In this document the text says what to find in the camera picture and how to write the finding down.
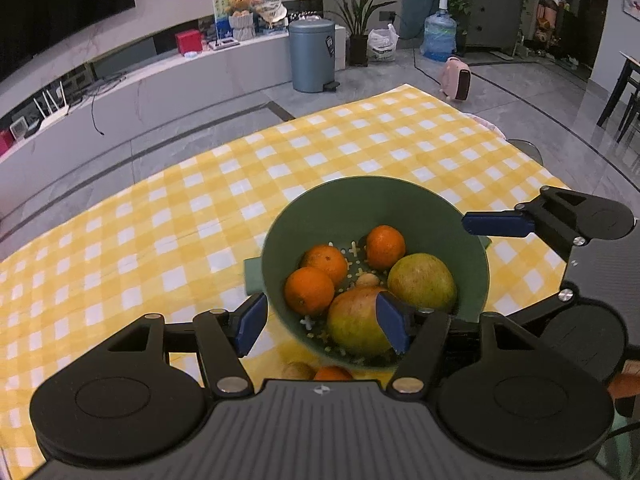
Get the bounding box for red-green mango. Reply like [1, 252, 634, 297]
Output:
[326, 286, 390, 358]

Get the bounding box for white wifi router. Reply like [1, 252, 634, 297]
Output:
[32, 80, 70, 130]

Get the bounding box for orange tangerine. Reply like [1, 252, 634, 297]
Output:
[314, 365, 354, 382]
[283, 266, 335, 316]
[366, 226, 406, 271]
[300, 245, 348, 287]

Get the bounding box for pink space heater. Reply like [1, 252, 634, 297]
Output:
[440, 56, 472, 101]

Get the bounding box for potted long-leaf plant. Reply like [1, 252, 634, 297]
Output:
[329, 0, 396, 67]

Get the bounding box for white marble tv console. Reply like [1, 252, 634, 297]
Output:
[0, 24, 347, 206]

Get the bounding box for blue-grey pedal trash bin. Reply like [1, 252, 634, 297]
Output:
[288, 18, 340, 93]

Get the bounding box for orange tangerine front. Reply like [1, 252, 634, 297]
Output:
[366, 226, 406, 271]

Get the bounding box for blue water jug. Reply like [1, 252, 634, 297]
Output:
[420, 0, 457, 62]

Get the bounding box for green colander bowl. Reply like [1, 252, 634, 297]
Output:
[244, 177, 489, 370]

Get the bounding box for red box on console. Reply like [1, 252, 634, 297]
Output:
[175, 29, 203, 56]

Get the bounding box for brown kiwi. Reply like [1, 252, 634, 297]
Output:
[281, 361, 316, 380]
[355, 273, 380, 287]

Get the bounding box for yellow-green mango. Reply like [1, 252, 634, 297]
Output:
[387, 252, 458, 313]

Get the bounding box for yellow checkered tablecloth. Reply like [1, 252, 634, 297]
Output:
[1, 84, 556, 479]

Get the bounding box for brown teddy bear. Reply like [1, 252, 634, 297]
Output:
[228, 0, 252, 16]

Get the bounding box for white plastic bag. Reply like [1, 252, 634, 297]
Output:
[367, 23, 399, 62]

